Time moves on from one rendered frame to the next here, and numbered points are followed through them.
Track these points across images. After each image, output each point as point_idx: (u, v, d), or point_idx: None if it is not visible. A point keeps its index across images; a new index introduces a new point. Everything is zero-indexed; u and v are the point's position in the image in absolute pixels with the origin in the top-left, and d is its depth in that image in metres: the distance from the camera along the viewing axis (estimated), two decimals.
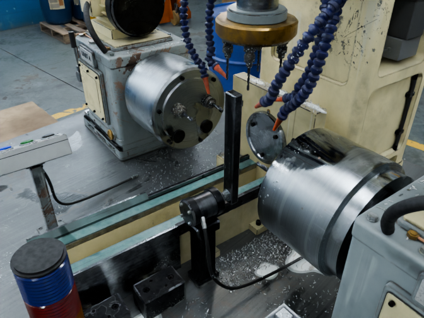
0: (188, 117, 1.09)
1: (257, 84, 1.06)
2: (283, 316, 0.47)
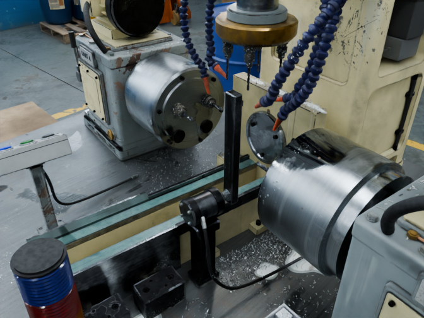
0: (188, 117, 1.09)
1: (257, 84, 1.06)
2: (283, 316, 0.47)
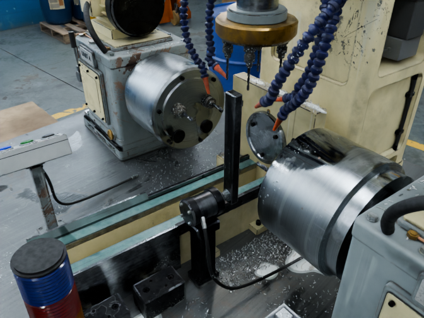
0: (188, 117, 1.09)
1: (257, 84, 1.06)
2: (283, 316, 0.47)
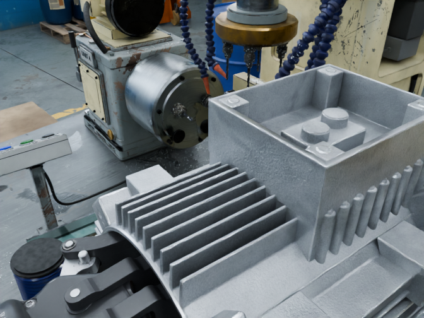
0: (188, 117, 1.09)
1: (257, 84, 1.06)
2: (329, 70, 0.31)
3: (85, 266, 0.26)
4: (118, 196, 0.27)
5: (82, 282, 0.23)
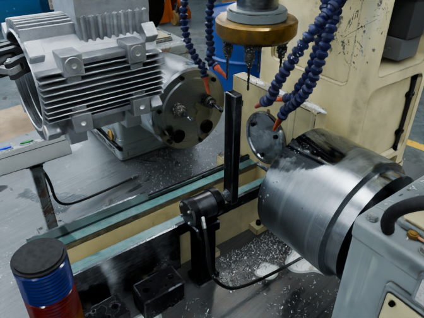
0: (188, 117, 1.09)
1: (257, 84, 1.06)
2: None
3: None
4: None
5: None
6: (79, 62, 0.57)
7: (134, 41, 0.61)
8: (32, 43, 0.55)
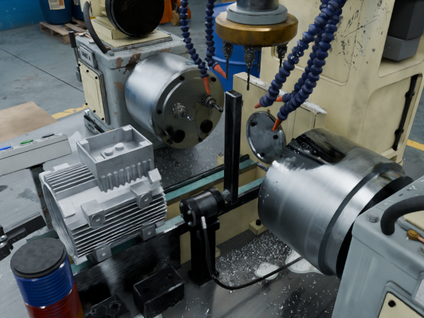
0: (188, 117, 1.09)
1: (257, 84, 1.06)
2: (126, 128, 0.86)
3: None
4: (46, 173, 0.82)
5: None
6: (101, 216, 0.75)
7: (143, 190, 0.79)
8: (66, 205, 0.73)
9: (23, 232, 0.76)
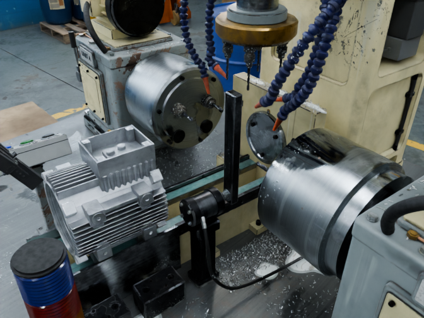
0: (188, 117, 1.09)
1: (257, 84, 1.06)
2: (128, 128, 0.86)
3: None
4: (48, 172, 0.82)
5: None
6: (103, 216, 0.75)
7: (144, 190, 0.79)
8: (67, 204, 0.73)
9: (26, 174, 0.77)
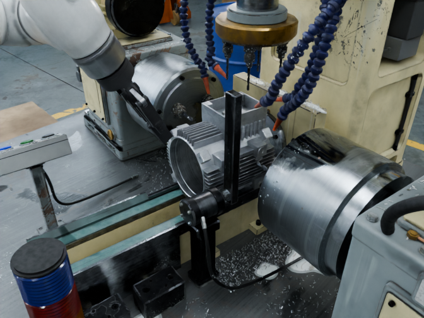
0: (188, 117, 1.09)
1: (257, 84, 1.06)
2: None
3: None
4: (176, 129, 0.97)
5: (131, 81, 0.86)
6: None
7: (260, 144, 0.94)
8: (204, 152, 0.88)
9: (164, 129, 0.92)
